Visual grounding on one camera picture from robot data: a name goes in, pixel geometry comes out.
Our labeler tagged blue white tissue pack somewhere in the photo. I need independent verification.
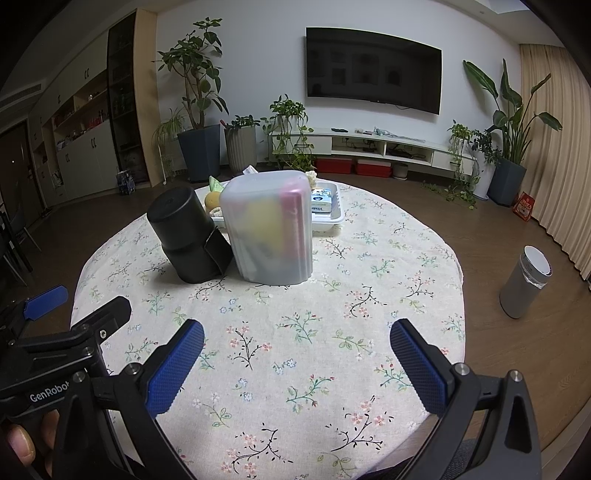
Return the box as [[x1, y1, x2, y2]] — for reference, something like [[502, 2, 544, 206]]
[[310, 187, 334, 214]]

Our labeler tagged tall plant in grey pot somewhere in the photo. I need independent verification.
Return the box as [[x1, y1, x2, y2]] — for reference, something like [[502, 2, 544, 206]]
[[154, 17, 229, 182]]

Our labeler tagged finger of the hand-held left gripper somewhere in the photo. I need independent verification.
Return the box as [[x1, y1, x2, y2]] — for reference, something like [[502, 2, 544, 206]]
[[69, 296, 133, 347], [0, 285, 69, 343]]

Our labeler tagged grey cylindrical bin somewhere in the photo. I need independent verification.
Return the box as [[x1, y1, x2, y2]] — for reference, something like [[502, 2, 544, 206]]
[[499, 246, 552, 319]]

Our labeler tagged thin-leaved plant on stand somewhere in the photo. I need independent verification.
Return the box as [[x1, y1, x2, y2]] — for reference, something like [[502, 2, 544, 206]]
[[152, 108, 185, 183]]

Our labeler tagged trailing pothos plant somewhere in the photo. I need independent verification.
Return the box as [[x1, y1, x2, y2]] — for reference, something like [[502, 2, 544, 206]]
[[261, 95, 315, 171]]

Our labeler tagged red paper bag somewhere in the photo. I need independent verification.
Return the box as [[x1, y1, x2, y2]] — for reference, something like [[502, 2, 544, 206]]
[[512, 193, 535, 221]]

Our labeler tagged translucent plastic container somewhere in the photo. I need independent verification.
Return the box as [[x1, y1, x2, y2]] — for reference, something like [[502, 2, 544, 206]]
[[219, 170, 315, 284]]

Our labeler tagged beige curtain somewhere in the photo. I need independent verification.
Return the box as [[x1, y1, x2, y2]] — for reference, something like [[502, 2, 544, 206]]
[[519, 44, 591, 282]]

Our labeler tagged white plastic tray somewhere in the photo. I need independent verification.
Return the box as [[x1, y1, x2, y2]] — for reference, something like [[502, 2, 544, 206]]
[[210, 181, 346, 236]]

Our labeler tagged dark chair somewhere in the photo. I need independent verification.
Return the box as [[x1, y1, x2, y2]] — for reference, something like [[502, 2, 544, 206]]
[[0, 203, 40, 287]]

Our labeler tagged dark display cabinet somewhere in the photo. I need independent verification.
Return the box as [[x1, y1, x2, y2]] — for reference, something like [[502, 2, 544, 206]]
[[107, 11, 151, 185]]

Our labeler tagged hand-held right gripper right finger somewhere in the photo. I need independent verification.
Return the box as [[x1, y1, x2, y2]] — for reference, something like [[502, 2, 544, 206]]
[[389, 318, 542, 480]]

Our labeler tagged white wall cabinet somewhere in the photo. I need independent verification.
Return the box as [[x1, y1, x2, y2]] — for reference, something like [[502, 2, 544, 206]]
[[28, 69, 121, 208]]

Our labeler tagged floral tablecloth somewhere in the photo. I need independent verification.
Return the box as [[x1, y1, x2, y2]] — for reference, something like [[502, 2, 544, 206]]
[[70, 180, 465, 480]]

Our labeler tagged large-leaved plant in blue-grey pot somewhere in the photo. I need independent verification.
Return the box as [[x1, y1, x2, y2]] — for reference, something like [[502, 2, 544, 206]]
[[463, 58, 564, 207]]

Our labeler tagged red storage box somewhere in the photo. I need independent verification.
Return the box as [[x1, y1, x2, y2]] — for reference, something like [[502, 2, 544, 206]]
[[355, 159, 393, 177], [316, 158, 354, 175]]

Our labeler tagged black cylindrical container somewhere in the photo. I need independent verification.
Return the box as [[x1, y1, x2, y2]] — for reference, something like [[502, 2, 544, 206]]
[[147, 185, 232, 284]]

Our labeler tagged wall television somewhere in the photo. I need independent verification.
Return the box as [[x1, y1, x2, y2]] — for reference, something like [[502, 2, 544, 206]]
[[305, 27, 443, 115]]

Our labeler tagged plant in white ribbed pot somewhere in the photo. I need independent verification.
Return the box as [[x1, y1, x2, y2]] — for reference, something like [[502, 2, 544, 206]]
[[221, 115, 260, 175]]

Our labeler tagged trailing plant in white pot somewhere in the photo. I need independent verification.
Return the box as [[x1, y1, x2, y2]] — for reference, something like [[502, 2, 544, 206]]
[[422, 121, 495, 210]]

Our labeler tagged person's left hand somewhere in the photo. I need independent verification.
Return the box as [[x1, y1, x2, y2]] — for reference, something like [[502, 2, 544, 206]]
[[0, 410, 61, 469]]

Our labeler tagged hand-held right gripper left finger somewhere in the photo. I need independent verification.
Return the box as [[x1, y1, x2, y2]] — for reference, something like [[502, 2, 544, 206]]
[[51, 318, 206, 480]]

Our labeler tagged white television cabinet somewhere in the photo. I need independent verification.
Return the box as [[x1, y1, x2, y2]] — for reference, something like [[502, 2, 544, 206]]
[[270, 129, 478, 174]]

